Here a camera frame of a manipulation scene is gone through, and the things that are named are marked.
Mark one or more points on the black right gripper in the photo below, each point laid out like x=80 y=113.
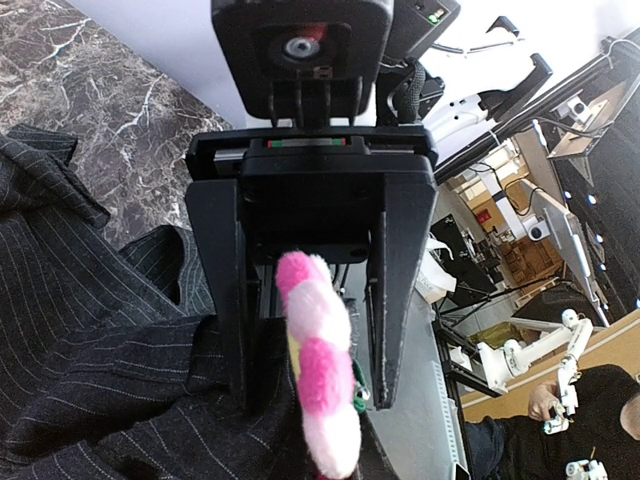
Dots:
x=348 y=194

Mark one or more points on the pink white beaded brooch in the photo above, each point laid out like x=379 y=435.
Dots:
x=319 y=338

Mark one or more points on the black pinstriped garment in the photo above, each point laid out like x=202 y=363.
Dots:
x=111 y=359

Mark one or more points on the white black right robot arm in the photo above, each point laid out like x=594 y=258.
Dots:
x=417 y=75

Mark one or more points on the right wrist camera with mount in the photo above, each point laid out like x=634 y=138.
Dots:
x=306 y=61

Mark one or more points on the white slotted cable duct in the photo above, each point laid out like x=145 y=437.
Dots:
x=452 y=458

